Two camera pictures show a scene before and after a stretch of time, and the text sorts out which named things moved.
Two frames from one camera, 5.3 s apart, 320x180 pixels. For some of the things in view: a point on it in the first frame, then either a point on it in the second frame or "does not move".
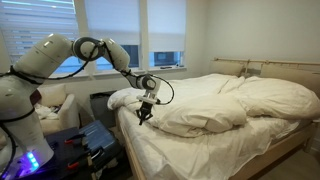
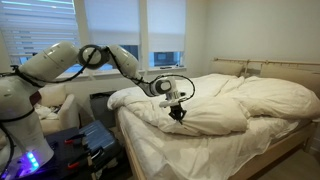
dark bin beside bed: [101, 110] does not move
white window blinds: [23, 22] does not move
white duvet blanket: [220, 103] does not move
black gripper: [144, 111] to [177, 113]
